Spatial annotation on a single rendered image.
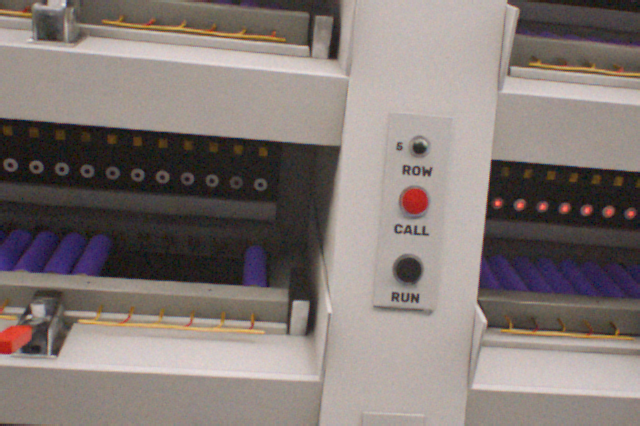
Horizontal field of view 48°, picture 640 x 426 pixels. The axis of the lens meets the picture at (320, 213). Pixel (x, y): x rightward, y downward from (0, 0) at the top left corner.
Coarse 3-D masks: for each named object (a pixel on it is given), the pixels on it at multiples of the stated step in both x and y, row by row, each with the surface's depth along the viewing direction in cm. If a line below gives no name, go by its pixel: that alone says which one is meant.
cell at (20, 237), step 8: (16, 232) 55; (24, 232) 55; (8, 240) 54; (16, 240) 54; (24, 240) 55; (32, 240) 56; (0, 248) 53; (8, 248) 53; (16, 248) 53; (24, 248) 54; (0, 256) 51; (8, 256) 52; (16, 256) 53; (0, 264) 51; (8, 264) 51
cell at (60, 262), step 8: (64, 240) 55; (72, 240) 55; (80, 240) 56; (64, 248) 54; (72, 248) 54; (80, 248) 55; (56, 256) 52; (64, 256) 52; (72, 256) 53; (80, 256) 55; (48, 264) 51; (56, 264) 51; (64, 264) 52; (72, 264) 53; (48, 272) 50; (56, 272) 50; (64, 272) 51
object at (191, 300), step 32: (0, 288) 47; (32, 288) 48; (64, 288) 48; (96, 288) 48; (128, 288) 48; (160, 288) 49; (192, 288) 49; (224, 288) 50; (256, 288) 50; (160, 320) 48; (192, 320) 48; (256, 320) 50
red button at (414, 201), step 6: (408, 192) 44; (414, 192) 44; (420, 192) 44; (402, 198) 44; (408, 198) 44; (414, 198) 44; (420, 198) 44; (426, 198) 44; (402, 204) 44; (408, 204) 44; (414, 204) 44; (420, 204) 44; (426, 204) 44; (408, 210) 44; (414, 210) 44; (420, 210) 44
